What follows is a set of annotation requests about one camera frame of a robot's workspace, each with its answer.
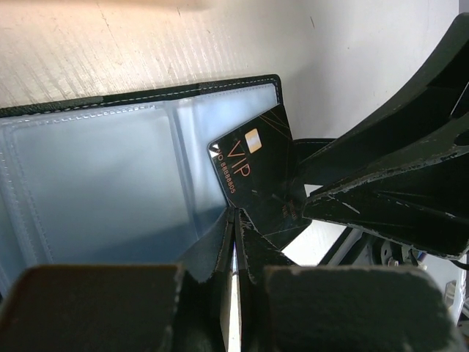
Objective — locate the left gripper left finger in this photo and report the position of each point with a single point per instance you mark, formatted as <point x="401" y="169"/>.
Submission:
<point x="182" y="306"/>

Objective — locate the black leather card holder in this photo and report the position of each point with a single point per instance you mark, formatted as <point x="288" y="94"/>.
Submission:
<point x="118" y="179"/>

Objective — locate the black VIP card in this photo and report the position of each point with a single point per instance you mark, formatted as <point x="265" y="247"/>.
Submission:
<point x="258" y="169"/>

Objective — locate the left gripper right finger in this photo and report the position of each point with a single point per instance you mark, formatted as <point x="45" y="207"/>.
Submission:
<point x="287" y="307"/>

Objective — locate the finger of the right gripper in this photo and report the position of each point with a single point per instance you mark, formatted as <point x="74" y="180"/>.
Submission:
<point x="424" y="104"/>
<point x="417" y="196"/>

